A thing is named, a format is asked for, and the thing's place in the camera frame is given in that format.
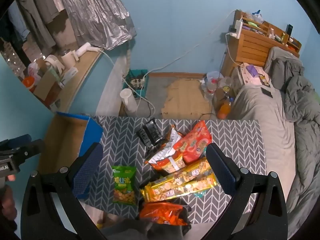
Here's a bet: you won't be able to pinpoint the cardboard sheet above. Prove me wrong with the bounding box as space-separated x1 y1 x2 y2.
161 79 213 120

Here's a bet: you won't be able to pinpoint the brown cardboard box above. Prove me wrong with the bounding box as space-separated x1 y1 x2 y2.
32 59 63 106

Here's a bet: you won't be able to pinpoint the orange drink bottle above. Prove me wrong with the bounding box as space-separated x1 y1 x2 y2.
216 97 236 120

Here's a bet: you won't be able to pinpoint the wooden ledge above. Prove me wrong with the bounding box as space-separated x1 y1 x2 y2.
50 50 106 113

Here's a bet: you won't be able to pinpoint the grey chevron tablecloth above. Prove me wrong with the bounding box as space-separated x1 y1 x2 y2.
77 115 268 225

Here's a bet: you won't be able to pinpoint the wooden headboard shelf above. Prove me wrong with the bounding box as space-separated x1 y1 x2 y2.
221 9 302 77

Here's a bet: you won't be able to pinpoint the white hair dryer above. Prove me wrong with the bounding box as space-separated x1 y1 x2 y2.
72 42 101 62

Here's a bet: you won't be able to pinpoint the blue cardboard box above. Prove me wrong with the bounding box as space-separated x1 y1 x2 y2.
37 112 104 200

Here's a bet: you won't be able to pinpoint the person's left hand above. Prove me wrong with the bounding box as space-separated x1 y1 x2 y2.
0 174 18 221

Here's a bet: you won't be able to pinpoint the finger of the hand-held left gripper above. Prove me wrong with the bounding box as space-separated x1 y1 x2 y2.
0 134 32 152
15 139 46 158

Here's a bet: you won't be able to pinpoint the orange lidded container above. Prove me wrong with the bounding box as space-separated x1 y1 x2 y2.
22 76 38 93

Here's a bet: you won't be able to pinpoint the white plastic bag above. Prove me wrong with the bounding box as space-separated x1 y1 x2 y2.
27 61 42 81

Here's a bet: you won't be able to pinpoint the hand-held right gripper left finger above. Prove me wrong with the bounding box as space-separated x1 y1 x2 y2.
20 142 106 240

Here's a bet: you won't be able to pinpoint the hanging clothes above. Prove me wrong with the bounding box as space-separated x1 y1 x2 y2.
14 0 66 48

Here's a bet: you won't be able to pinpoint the clear plastic bottle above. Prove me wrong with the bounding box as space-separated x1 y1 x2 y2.
203 76 220 101

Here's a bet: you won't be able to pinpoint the teal plastic crate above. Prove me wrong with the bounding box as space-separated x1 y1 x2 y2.
127 69 150 98

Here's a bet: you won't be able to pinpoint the red snack bag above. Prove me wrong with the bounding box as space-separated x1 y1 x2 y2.
172 120 212 166

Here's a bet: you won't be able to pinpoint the bed with grey sheet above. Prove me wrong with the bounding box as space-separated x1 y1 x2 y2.
230 62 304 215

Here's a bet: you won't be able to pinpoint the orange and white snack bag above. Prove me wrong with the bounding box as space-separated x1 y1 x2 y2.
147 124 187 175

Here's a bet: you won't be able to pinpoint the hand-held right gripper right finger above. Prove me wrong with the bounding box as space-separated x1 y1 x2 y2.
205 143 288 240

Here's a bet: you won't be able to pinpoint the black snack packet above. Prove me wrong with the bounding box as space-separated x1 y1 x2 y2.
136 119 166 151

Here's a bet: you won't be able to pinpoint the white plastic jug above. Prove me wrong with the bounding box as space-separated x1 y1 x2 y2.
119 88 138 116

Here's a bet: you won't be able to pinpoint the white power strip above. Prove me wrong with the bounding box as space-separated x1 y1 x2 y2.
229 20 243 39

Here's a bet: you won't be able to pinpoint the purple pouch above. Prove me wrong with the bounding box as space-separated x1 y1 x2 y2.
246 64 260 78

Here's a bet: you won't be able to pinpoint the grey duvet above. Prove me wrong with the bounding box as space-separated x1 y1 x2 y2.
264 46 320 224

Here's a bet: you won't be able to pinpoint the green snack packet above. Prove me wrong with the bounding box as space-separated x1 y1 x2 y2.
111 165 138 206

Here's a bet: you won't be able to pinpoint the black phone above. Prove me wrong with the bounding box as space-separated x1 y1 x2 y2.
260 87 274 98

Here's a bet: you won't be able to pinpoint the silver curtain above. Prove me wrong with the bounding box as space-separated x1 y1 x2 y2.
56 0 138 51

